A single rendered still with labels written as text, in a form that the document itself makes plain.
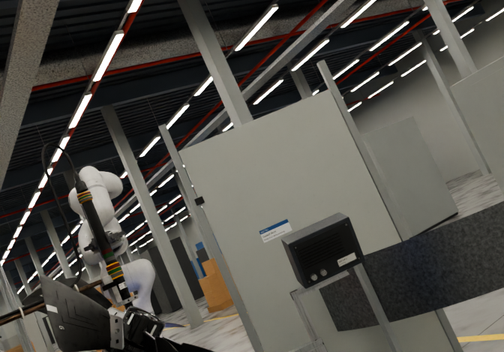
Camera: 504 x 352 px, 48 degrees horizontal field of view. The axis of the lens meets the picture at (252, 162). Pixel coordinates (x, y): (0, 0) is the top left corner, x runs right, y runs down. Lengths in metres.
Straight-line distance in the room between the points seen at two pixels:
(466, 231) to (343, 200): 0.92
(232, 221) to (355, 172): 0.88
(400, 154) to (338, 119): 7.98
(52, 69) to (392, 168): 6.68
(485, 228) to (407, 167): 8.67
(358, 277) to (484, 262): 0.69
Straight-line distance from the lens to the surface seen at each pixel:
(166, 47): 11.59
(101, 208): 2.12
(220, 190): 3.61
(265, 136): 3.69
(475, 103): 7.84
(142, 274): 2.43
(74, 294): 1.57
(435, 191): 12.10
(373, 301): 3.34
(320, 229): 2.13
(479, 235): 3.14
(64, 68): 10.77
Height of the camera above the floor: 1.30
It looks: 7 degrees up
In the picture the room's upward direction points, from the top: 24 degrees counter-clockwise
